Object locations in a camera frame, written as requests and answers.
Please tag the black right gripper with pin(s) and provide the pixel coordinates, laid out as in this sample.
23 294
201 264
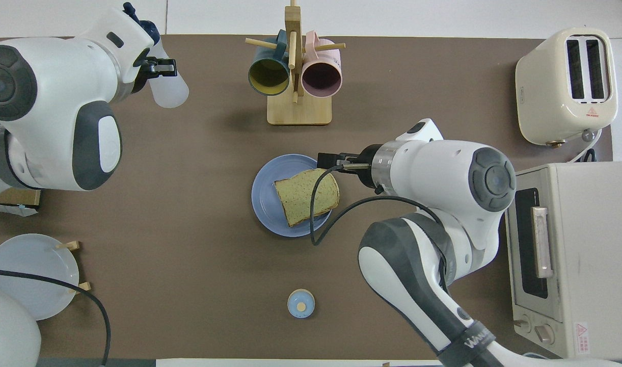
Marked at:
368 176

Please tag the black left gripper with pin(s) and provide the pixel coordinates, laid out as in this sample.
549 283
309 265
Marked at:
139 76

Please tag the translucent squeeze bottle navy cap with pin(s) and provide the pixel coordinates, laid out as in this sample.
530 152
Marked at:
170 94

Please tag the toasted bread slice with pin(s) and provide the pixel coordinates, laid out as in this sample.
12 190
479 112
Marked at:
295 199

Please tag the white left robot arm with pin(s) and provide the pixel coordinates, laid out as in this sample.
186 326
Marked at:
51 102

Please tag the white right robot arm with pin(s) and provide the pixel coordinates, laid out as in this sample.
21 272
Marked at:
443 178

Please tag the periwinkle blue dinner plate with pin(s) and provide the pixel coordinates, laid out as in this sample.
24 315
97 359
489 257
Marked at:
265 204

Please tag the wooden plate rack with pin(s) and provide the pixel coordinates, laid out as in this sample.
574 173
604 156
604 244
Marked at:
69 245

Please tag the pale grey plate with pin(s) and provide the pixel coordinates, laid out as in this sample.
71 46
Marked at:
30 252

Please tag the wooden mug tree stand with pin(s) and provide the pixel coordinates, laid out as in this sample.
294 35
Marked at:
299 112

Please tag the pink ribbed mug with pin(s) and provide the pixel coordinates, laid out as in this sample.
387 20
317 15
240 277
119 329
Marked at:
321 79

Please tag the dark teal mug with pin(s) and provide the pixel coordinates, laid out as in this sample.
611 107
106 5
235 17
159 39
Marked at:
268 76

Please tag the brown table mat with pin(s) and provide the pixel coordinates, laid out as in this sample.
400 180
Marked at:
188 204

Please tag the cream two-slot toaster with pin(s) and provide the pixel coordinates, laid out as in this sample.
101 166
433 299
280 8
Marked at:
542 92

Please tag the white paper with blue tape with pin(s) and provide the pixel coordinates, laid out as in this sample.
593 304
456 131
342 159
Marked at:
10 210

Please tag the white toaster oven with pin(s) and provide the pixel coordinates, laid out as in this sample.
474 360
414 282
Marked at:
596 255

